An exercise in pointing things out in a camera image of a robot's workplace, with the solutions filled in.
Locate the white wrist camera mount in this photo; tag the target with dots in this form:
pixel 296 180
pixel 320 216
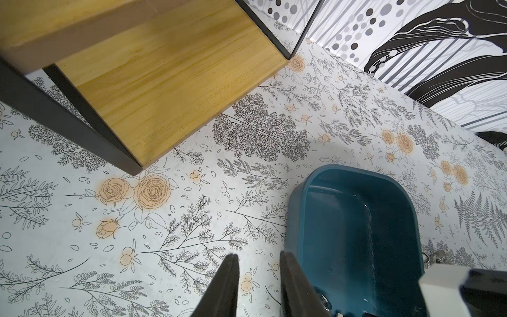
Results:
pixel 450 290

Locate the teal plastic storage box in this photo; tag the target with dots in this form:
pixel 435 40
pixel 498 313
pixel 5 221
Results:
pixel 355 234

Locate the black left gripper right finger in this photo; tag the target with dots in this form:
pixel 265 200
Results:
pixel 298 297

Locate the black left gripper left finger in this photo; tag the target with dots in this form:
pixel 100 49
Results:
pixel 221 296

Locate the wooden shelf black metal frame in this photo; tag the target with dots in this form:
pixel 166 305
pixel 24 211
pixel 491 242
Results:
pixel 130 80

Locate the black white striped cloth roll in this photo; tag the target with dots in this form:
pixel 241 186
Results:
pixel 498 139

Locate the silver wing nut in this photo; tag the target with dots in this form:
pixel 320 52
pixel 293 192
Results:
pixel 437 257

